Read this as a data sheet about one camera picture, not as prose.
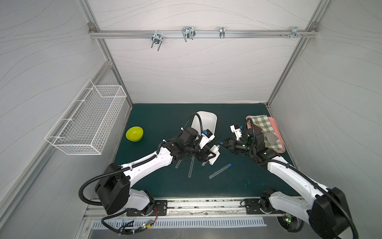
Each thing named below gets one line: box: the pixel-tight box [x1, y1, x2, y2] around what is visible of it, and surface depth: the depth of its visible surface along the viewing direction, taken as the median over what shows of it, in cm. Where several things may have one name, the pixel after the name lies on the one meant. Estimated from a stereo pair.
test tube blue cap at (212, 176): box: [208, 163, 233, 179], surface depth 87 cm
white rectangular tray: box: [191, 111, 218, 135], surface depth 109 cm
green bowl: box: [125, 125, 144, 142], surface depth 101 cm
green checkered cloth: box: [251, 115, 285, 152], surface depth 108 cm
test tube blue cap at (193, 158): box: [188, 155, 195, 178], surface depth 87 cm
